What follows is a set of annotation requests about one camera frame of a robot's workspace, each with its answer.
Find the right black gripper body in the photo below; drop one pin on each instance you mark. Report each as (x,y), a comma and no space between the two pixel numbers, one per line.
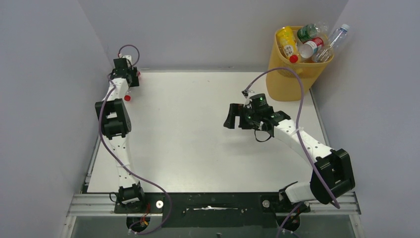
(241,116)

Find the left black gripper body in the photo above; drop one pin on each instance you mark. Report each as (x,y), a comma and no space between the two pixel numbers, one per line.
(132,72)

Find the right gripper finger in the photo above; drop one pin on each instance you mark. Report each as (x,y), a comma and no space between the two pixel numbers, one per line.
(246,121)
(235,110)

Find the clear bottle red label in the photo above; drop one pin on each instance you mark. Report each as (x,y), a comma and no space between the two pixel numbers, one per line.
(127,97)

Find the yellow juice bottle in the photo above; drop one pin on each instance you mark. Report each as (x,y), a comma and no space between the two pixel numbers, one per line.
(288,44)

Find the clear bottle blue purple label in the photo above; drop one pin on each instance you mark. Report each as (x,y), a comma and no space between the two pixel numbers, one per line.
(335,41)

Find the clear bottle dark green label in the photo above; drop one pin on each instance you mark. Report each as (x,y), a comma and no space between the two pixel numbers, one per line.
(312,30)

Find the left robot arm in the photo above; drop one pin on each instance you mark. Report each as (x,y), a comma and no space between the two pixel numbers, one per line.
(115,124)

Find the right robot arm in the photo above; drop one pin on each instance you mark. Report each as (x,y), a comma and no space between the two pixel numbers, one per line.
(332,174)

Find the yellow plastic waste bin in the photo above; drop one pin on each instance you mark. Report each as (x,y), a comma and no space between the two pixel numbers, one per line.
(282,85)

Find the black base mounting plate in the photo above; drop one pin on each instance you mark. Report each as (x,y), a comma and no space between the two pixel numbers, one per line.
(216,210)

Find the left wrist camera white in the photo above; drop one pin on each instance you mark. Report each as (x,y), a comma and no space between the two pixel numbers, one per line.
(128,58)

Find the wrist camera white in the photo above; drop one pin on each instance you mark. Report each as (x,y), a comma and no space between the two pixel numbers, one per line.
(250,96)
(128,58)

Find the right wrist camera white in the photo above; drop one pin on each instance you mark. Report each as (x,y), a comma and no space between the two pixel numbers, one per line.
(250,96)

